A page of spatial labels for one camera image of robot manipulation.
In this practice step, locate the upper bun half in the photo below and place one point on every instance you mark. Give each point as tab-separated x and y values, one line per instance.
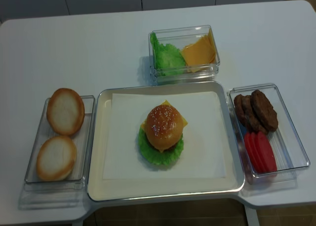
65	112

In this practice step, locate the front brown patty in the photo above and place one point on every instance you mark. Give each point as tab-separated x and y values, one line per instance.
264	110

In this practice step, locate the yellow cheese slice stack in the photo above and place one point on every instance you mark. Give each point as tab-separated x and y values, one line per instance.
200	53

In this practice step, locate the clear patty tomato container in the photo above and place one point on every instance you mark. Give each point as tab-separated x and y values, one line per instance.
290	155

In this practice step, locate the middle brown patty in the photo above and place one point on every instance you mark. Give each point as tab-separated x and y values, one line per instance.
251	117

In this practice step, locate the clear bun container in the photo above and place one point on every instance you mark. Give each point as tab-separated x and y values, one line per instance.
70	192

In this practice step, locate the clear lettuce cheese container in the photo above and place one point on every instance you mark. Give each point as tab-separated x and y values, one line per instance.
181	37

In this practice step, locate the red tomato slice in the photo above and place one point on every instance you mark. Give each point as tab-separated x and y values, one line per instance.
259	168
265	152
247	142

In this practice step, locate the green lettuce in container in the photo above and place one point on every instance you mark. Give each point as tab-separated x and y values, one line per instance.
168	60

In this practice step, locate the white serving tray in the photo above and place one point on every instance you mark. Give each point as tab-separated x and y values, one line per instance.
163	126

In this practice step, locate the front red tomato slice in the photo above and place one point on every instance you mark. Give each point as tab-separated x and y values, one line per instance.
265	152

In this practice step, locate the lower bun half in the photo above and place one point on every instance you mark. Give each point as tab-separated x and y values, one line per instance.
56	158

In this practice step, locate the bun half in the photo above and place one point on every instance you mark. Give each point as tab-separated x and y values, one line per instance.
65	112
56	158

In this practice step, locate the white paper liner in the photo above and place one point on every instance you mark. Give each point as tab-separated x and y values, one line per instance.
204	137

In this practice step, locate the green lettuce leaf on tray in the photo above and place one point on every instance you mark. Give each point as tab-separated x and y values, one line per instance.
156	157

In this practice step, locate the brown patty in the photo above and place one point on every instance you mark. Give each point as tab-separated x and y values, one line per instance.
264	110
239	109
251	117

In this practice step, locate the sesame bun top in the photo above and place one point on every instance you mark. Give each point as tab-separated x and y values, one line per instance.
164	127

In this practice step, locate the rear brown patty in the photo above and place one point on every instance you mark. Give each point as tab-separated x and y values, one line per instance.
239	109

